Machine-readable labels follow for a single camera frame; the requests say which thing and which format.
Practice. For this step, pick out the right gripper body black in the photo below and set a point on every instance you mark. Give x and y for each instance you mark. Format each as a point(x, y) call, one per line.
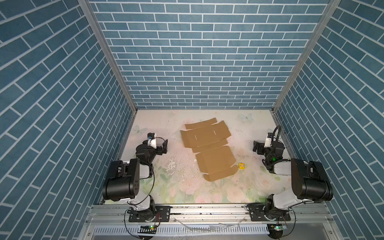
point(262, 150)

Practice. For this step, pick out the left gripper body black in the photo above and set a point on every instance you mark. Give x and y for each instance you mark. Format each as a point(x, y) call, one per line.
point(159, 152)

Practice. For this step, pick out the brown cardboard paper box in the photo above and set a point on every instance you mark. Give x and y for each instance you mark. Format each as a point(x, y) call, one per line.
point(209, 141)

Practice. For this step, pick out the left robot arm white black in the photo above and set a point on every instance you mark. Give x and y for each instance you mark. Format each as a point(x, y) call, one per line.
point(122, 183)

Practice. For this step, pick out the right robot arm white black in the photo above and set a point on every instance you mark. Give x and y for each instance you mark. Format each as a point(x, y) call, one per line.
point(309, 183)

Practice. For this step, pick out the yellow cube red symbol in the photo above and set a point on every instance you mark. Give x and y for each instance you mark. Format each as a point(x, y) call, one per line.
point(241, 165)

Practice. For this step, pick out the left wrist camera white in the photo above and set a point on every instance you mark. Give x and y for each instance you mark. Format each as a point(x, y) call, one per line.
point(151, 137)

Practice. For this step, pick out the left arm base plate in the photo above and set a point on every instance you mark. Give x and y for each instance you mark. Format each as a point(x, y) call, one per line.
point(160, 211)

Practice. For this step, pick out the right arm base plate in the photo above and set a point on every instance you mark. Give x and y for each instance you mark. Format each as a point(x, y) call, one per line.
point(260, 213)

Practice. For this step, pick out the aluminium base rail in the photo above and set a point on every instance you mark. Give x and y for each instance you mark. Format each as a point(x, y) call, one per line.
point(211, 222)

